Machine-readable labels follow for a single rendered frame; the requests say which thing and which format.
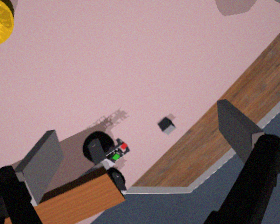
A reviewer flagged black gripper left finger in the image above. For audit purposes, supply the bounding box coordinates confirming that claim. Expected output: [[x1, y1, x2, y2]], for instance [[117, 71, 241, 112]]
[[0, 129, 64, 224]]

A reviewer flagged small grey cube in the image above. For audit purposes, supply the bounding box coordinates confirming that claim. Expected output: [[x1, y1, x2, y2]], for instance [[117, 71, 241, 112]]
[[158, 117, 176, 135]]

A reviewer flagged yellow short cylinder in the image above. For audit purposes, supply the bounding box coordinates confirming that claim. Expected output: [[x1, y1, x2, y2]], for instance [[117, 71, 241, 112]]
[[0, 0, 14, 44]]

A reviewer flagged wooden dolly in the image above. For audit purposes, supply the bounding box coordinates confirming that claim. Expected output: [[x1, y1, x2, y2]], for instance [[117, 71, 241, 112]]
[[34, 131, 130, 224]]

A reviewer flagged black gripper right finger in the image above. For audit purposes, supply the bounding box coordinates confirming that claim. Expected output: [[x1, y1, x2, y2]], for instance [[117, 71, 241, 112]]
[[203, 99, 280, 224]]

